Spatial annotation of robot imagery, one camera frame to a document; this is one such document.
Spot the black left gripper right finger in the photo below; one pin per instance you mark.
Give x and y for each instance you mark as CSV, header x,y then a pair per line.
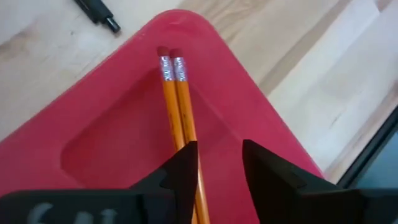
x,y
311,205

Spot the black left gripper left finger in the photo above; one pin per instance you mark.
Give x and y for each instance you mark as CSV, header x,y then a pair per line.
x,y
93,207

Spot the red plastic bin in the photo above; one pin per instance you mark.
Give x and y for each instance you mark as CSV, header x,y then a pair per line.
x,y
109,124

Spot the orange pencil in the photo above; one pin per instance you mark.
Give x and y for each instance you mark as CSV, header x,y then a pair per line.
x,y
186,109
171,102

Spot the long black marker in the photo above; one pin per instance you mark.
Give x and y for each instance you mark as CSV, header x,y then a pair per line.
x,y
96,11

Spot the black aluminium rig frame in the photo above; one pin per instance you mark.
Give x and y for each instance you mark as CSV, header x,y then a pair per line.
x,y
367,149

